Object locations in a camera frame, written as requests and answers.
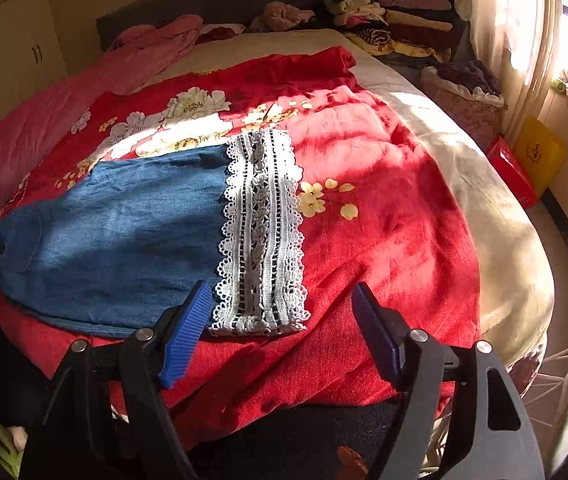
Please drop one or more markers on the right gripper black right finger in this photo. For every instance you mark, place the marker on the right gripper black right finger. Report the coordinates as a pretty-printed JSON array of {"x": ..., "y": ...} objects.
[{"x": 384, "y": 332}]

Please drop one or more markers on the cream wardrobe cabinets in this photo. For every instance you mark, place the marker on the cream wardrobe cabinets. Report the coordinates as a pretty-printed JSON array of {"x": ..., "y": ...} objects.
[{"x": 4, "y": 55}]

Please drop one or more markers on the yellow box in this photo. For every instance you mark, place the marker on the yellow box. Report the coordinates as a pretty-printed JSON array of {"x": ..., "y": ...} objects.
[{"x": 541, "y": 152}]

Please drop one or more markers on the red box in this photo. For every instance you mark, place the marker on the red box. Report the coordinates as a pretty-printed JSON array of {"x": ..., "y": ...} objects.
[{"x": 512, "y": 172}]

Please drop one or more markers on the pile of folded clothes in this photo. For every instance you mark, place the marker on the pile of folded clothes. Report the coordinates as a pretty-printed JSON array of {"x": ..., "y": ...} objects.
[{"x": 423, "y": 30}]

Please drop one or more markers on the pink rolled blanket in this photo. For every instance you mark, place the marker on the pink rolled blanket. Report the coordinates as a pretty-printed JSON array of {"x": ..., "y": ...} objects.
[{"x": 33, "y": 128}]

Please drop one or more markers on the cream window curtain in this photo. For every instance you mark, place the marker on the cream window curtain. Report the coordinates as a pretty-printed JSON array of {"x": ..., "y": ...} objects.
[{"x": 517, "y": 40}]

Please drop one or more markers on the dark clothes in basket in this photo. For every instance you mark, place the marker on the dark clothes in basket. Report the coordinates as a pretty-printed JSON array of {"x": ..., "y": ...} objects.
[{"x": 470, "y": 95}]

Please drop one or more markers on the pink plush garment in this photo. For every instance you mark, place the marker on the pink plush garment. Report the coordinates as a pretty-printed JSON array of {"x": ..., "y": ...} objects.
[{"x": 279, "y": 17}]

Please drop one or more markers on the red floral quilt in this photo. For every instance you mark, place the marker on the red floral quilt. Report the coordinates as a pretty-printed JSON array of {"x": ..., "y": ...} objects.
[{"x": 379, "y": 213}]

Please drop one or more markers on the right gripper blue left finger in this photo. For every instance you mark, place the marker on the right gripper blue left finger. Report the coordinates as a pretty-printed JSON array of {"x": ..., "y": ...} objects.
[{"x": 183, "y": 333}]

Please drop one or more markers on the blue denim pants lace hem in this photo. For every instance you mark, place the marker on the blue denim pants lace hem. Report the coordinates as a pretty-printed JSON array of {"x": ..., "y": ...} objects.
[{"x": 134, "y": 236}]

